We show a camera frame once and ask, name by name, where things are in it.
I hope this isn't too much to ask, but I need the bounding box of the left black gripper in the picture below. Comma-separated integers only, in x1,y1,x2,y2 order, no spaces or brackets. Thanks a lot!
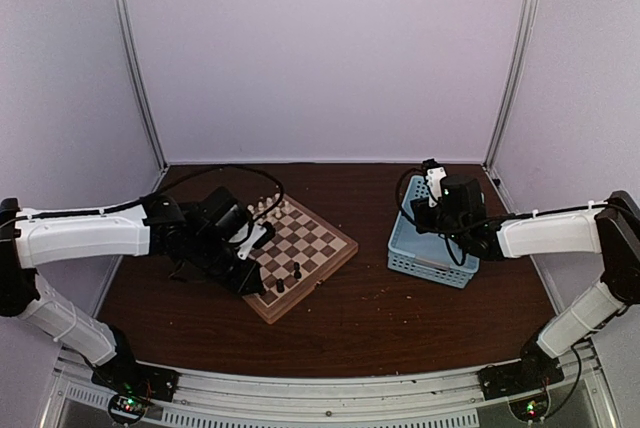
187,232,264,297

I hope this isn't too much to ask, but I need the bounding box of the light blue plastic basket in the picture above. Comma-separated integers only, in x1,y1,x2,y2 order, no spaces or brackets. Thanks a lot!
387,174,480,289

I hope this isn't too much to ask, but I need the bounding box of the wooden chess board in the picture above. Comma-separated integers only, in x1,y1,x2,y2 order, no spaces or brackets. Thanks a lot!
244,196,359,324

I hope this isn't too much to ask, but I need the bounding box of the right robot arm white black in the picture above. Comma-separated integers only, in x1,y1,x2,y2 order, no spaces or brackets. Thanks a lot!
409,174,639,390

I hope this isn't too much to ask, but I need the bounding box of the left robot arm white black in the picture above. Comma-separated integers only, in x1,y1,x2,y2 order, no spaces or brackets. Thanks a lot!
1,188,275,393

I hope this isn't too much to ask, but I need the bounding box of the row of white chess pieces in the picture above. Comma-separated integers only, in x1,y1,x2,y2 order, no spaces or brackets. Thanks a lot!
247,194,292,222

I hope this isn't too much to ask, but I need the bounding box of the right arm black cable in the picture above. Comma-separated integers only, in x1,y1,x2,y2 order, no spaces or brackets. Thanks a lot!
394,165,466,269

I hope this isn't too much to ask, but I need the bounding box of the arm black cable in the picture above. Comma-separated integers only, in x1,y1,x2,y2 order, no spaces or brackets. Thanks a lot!
99,163,286,219
394,165,466,269

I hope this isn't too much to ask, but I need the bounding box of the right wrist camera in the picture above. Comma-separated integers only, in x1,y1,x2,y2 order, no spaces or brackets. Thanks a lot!
421,158,447,208

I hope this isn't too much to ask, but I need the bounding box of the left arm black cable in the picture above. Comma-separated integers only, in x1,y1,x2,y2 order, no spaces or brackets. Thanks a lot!
99,163,286,219

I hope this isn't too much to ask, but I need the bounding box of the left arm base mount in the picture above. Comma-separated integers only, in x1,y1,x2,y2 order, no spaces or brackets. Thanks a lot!
91,365,180,402

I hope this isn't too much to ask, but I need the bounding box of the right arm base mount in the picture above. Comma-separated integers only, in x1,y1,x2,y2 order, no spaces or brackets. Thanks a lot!
477,361,565,400

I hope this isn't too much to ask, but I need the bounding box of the front aluminium rail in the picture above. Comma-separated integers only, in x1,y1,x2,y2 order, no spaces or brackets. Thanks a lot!
35,346,623,427

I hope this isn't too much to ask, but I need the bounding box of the right aluminium frame post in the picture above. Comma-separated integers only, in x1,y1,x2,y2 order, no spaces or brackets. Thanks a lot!
483,0,539,173

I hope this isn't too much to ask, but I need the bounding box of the aluminium frame post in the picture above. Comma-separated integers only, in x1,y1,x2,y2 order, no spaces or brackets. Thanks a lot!
483,0,539,173
113,0,168,171

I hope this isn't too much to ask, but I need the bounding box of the left aluminium frame post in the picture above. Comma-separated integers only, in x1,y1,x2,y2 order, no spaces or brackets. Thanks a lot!
113,0,168,171

